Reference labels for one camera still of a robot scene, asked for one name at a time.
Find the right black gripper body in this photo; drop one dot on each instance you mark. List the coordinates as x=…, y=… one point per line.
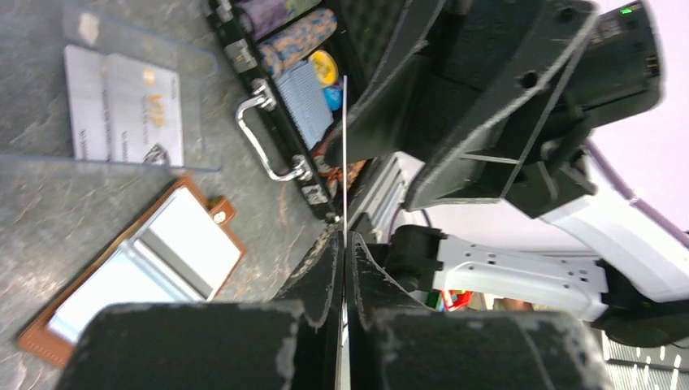
x=514, y=91

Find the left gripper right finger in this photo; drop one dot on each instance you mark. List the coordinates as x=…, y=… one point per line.
x=395, y=342

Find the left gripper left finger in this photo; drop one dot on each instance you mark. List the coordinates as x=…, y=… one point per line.
x=289, y=342

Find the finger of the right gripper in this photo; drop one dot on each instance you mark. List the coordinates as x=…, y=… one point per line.
x=385, y=39

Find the white VIP credit card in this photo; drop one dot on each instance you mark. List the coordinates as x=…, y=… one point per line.
x=344, y=349

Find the brown leather card holder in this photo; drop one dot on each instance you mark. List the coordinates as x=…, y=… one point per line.
x=118, y=275

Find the white card with magnetic stripe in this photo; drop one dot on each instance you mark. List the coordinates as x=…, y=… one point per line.
x=183, y=240

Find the clear plastic card sleeve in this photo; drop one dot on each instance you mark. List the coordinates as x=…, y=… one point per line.
x=36, y=135

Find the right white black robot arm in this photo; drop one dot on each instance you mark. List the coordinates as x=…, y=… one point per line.
x=634, y=287

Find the blue patterned card deck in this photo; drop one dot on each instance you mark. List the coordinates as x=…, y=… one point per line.
x=306, y=103

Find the white VIP card in sleeve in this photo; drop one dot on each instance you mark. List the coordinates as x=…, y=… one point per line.
x=122, y=109

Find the yellow round chip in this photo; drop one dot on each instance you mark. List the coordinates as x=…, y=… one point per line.
x=325, y=68

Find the brown poker chip roll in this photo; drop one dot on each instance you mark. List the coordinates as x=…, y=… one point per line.
x=333, y=176

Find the black poker chip case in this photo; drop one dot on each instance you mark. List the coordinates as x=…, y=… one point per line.
x=263, y=115

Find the purple poker chip roll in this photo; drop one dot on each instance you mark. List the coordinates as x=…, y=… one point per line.
x=262, y=17

